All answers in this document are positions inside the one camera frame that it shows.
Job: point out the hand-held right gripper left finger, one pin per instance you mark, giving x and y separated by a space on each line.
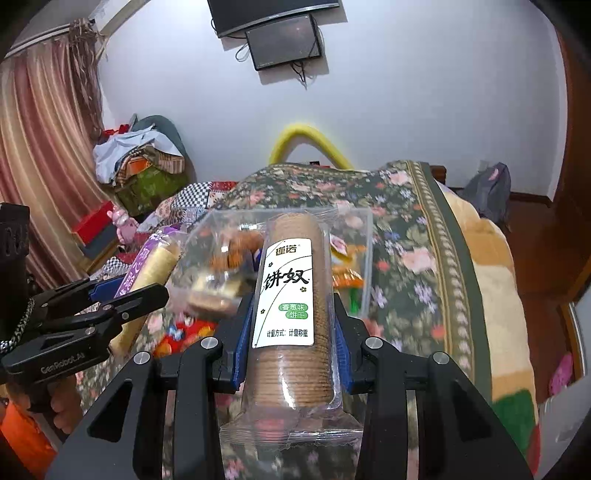
244 337

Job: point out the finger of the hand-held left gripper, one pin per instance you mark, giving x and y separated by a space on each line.
104 288
143 297

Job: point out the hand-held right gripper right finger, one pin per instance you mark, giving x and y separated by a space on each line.
342 357

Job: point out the long cream biscuit packet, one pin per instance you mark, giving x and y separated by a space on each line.
157 267

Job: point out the clear fried stick packet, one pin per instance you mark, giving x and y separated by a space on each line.
207 295

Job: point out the round cracker tube pack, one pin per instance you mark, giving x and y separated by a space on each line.
291 286

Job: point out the yellow cake packet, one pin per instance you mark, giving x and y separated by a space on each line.
347 272

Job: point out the small brown pastry packet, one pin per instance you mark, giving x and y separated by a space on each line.
238 249

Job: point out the clear plastic box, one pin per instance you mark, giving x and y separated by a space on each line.
207 230

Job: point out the person's left hand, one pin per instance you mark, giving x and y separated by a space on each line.
67 406

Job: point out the dark blue box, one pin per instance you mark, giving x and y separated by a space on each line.
104 244

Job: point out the pink plush toy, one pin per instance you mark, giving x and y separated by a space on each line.
122 225

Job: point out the red box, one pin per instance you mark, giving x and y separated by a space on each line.
92 221

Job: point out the green printed cloth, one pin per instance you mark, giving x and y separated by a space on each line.
147 194

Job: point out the white crumpled cloth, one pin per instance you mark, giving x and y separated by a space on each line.
120 150

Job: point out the red fabric item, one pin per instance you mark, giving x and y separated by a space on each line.
115 130

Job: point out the striped pink brown curtain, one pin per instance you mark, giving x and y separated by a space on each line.
41 138

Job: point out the cream plush blanket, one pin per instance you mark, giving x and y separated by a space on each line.
498 300

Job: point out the teal padded chair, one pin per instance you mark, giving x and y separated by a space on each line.
161 129

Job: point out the dark brown fringed curtain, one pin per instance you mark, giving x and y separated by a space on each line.
87 78

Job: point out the yellow foam tube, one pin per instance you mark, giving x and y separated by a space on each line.
300 130

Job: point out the pink slipper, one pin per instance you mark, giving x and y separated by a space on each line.
561 374

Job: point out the grey backpack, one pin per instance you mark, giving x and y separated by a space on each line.
489 190

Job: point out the white wardrobe door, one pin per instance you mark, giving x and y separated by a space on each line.
565 415

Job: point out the white air conditioner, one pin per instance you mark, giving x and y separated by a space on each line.
117 18

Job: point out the small black monitor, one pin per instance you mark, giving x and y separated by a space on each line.
284 41

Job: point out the wooden door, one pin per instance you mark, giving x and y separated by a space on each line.
572 161

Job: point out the wooden bed frame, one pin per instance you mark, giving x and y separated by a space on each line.
438 174

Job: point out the white wall socket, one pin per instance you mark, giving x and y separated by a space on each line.
485 166

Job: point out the white curtain rail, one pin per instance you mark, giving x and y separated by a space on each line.
46 39

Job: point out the black wall television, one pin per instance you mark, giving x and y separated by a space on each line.
268 14

